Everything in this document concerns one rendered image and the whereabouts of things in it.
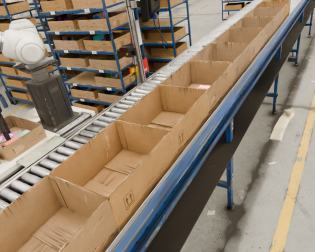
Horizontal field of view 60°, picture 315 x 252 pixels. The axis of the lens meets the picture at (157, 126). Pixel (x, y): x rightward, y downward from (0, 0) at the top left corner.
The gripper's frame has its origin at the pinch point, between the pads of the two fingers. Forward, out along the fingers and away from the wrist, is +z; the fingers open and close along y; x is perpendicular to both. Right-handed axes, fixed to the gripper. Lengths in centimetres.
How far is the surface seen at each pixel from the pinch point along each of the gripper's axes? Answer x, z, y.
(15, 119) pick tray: 6.3, -3.3, -11.8
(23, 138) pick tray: 11.6, -4.4, 23.8
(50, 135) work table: 26.0, 3.9, 15.0
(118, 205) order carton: 46, -20, 124
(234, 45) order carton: 167, -24, 30
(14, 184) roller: 3, 4, 54
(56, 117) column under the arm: 33.9, -3.5, 6.9
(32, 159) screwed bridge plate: 13.3, 3.7, 37.7
